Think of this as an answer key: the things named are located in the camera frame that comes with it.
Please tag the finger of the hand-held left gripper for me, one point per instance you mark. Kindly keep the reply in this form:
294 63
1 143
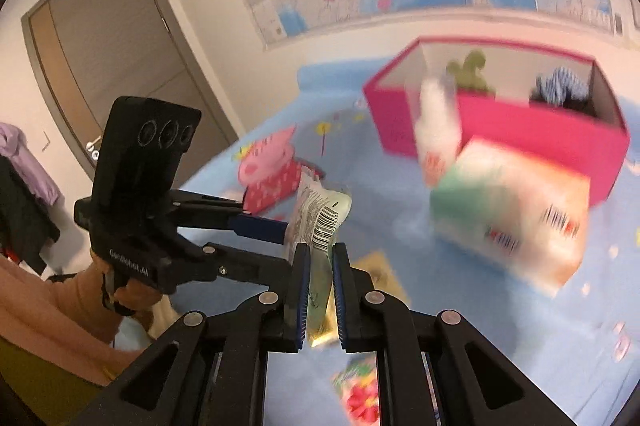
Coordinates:
250 263
260 228

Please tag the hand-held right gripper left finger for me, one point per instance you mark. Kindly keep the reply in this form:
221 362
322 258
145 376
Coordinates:
300 296

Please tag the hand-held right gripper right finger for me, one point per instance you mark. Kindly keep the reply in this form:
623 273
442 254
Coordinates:
340 296

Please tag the pale green barcode packet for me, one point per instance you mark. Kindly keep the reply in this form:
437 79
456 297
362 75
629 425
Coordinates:
320 216

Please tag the pink cardboard box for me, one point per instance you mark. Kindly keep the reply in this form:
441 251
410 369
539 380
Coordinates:
525 131

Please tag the green frog plush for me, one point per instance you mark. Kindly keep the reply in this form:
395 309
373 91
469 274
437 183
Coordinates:
470 73

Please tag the blue striped cloth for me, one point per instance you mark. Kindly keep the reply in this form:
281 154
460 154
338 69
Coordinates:
560 83

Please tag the person's left forearm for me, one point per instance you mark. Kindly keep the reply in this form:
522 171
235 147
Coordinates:
50 316

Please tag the person's left hand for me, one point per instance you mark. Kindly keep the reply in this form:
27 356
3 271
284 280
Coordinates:
135 293

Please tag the purple garment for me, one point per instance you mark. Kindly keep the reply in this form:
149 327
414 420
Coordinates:
25 156

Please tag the black garment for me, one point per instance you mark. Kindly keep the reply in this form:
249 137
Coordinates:
20 221

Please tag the grey door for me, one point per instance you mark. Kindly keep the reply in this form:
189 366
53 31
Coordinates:
125 41

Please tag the orange tissue pack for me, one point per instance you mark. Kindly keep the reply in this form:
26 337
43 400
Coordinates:
510 216

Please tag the white plastic bottle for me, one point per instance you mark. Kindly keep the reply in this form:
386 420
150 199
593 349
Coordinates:
437 131

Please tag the olive trousers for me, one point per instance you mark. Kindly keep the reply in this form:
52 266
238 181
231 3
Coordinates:
40 386

